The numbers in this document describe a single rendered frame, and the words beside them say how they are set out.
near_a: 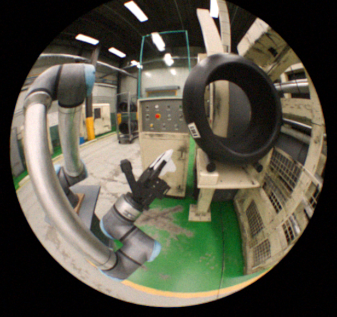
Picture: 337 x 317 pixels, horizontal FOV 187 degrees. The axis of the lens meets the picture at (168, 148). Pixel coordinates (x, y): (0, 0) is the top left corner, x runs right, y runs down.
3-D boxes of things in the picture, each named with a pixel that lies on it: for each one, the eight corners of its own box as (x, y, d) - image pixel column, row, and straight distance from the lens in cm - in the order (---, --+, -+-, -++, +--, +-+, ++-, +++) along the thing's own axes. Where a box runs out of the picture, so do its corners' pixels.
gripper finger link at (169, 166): (180, 159, 38) (164, 180, 36) (169, 147, 35) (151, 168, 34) (185, 159, 35) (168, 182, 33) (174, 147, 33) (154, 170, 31)
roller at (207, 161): (201, 140, 78) (207, 142, 79) (199, 146, 79) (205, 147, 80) (208, 162, 45) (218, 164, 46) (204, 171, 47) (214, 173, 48)
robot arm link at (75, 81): (65, 172, 93) (60, 60, 45) (81, 164, 95) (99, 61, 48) (72, 189, 87) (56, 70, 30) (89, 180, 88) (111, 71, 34)
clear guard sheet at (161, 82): (139, 99, 121) (143, 36, 163) (191, 97, 108) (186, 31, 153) (138, 99, 120) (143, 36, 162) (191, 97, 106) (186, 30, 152)
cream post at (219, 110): (195, 208, 144) (196, 14, 165) (204, 209, 146) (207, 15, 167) (194, 216, 137) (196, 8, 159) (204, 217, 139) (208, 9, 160)
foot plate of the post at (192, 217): (190, 204, 148) (190, 202, 145) (209, 205, 152) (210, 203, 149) (188, 220, 132) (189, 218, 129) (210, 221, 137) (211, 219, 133)
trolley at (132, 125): (133, 136, 539) (131, 97, 533) (145, 136, 506) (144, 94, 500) (115, 144, 434) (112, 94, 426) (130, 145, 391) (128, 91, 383)
